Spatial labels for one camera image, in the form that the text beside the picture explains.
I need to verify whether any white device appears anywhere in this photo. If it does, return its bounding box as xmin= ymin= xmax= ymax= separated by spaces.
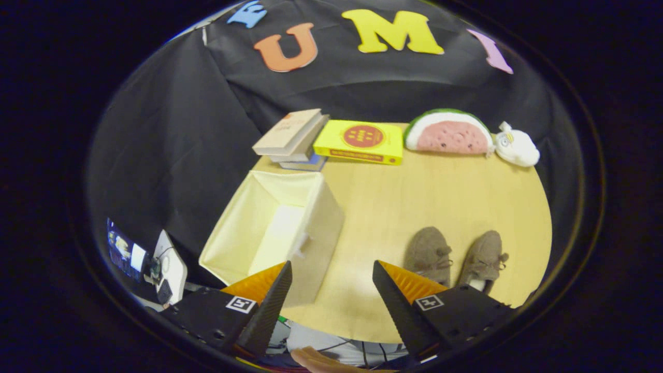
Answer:
xmin=153 ymin=229 xmax=188 ymax=305

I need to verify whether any computer monitor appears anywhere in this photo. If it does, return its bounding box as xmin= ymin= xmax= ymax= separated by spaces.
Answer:
xmin=106 ymin=218 xmax=151 ymax=283

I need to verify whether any black backdrop cloth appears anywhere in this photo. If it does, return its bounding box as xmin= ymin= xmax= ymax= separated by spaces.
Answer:
xmin=88 ymin=0 xmax=581 ymax=291

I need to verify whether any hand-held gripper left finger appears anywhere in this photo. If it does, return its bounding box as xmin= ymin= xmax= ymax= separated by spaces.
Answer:
xmin=166 ymin=261 xmax=293 ymax=359

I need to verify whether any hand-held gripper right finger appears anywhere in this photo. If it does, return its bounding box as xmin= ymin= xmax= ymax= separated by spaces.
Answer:
xmin=372 ymin=260 xmax=518 ymax=361

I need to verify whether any white plush toy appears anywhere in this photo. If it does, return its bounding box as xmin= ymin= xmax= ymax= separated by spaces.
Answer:
xmin=495 ymin=121 xmax=540 ymax=167

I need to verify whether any blue book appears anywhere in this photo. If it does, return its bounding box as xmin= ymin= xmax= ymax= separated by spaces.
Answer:
xmin=279 ymin=153 xmax=328 ymax=172

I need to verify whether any grey book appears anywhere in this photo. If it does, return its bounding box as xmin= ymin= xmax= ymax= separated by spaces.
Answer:
xmin=269 ymin=145 xmax=318 ymax=164

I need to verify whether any yellow book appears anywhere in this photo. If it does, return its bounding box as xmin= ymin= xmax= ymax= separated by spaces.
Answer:
xmin=313 ymin=120 xmax=404 ymax=166

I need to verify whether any beige book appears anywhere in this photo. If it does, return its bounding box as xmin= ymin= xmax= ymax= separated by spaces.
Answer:
xmin=252 ymin=108 xmax=329 ymax=156

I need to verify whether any watermelon slice plush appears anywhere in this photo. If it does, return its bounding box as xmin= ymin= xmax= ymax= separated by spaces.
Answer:
xmin=403 ymin=108 xmax=495 ymax=155

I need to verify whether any brown fuzzy shoe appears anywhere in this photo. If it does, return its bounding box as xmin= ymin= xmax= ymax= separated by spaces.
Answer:
xmin=457 ymin=231 xmax=509 ymax=294
xmin=403 ymin=226 xmax=454 ymax=287

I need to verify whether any beige fabric storage box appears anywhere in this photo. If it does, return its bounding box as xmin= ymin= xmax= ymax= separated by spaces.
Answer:
xmin=199 ymin=170 xmax=346 ymax=307

